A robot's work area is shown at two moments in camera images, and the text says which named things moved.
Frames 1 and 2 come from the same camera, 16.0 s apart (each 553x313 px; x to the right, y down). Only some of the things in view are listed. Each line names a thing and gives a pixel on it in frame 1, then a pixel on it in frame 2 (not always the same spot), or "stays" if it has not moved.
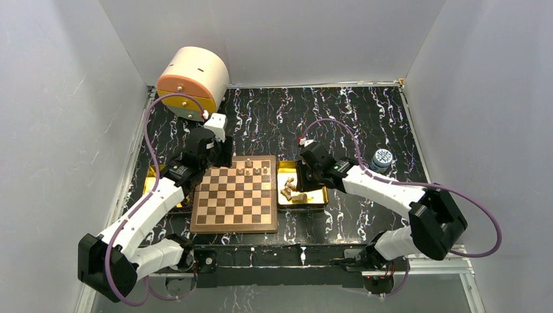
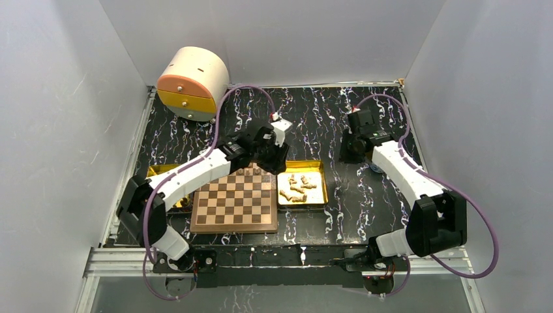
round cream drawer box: (196, 72) stays
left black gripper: (225, 151) → (278, 164)
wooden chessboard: (240, 198) stays
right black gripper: (301, 184) → (344, 156)
